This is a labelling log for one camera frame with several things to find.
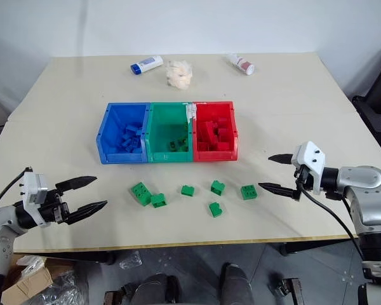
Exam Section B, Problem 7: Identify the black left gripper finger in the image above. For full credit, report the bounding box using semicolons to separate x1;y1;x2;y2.
55;175;98;196
67;200;109;226

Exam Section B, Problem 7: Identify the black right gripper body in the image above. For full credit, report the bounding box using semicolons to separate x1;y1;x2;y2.
293;164;316;193

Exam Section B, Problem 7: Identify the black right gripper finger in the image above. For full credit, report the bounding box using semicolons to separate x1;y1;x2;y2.
257;182;302;201
267;153;295;166

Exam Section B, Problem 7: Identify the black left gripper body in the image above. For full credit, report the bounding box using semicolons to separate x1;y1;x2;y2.
37;187;72;227

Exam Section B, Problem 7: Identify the square green building brick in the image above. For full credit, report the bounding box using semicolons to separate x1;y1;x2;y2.
240;184;258;201

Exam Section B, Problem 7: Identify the blue plastic storage bin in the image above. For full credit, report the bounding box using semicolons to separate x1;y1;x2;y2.
96;102;152;165

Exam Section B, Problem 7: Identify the red plastic storage bin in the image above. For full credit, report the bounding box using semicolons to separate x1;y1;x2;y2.
191;100;239;163

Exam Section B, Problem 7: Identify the large green building brick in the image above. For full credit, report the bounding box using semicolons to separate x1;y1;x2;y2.
130;181;152;208

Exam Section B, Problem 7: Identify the blue building brick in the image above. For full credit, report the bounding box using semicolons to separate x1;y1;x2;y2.
119;135;143;154
125;123;144;136

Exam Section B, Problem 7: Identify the small clear plastic bag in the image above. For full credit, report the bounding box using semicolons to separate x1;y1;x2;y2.
118;250;143;269

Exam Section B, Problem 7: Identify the brown cardboard box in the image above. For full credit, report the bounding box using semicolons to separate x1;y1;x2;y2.
1;262;54;305

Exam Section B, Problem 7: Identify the green plastic storage bin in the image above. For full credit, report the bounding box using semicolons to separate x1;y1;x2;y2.
144;102;195;163

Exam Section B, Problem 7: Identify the black office chair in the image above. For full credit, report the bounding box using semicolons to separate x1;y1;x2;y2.
351;43;381;151

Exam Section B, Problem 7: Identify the dark rounded shape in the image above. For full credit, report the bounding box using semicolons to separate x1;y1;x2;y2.
138;273;182;305
220;262;254;305

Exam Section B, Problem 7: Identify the white tape strip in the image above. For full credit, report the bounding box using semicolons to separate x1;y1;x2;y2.
184;102;208;123

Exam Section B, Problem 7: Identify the white bottle with red label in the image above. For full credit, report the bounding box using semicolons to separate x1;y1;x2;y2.
225;53;256;76

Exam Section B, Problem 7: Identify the crumpled white plastic wrap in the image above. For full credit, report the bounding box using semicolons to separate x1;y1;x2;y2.
164;59;194;91

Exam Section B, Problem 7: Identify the white bottle with blue cap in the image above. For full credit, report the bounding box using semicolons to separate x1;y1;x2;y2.
130;55;164;75

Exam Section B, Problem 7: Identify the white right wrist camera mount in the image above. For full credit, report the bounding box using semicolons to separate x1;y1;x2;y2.
291;141;326;195

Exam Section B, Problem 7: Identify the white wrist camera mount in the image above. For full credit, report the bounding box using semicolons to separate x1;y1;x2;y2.
20;171;51;229
291;141;326;195

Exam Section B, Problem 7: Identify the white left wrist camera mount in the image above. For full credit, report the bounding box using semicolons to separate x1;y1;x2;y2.
20;171;51;229

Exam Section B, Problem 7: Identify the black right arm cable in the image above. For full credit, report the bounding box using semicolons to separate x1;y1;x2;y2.
293;167;366;259

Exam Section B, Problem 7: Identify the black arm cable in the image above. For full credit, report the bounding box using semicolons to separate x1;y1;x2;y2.
293;167;366;259
0;166;31;210

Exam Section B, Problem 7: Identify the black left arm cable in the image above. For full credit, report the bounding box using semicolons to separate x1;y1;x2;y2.
0;166;31;210

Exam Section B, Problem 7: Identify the black metal floor bracket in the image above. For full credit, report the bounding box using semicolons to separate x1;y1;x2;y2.
272;277;302;305

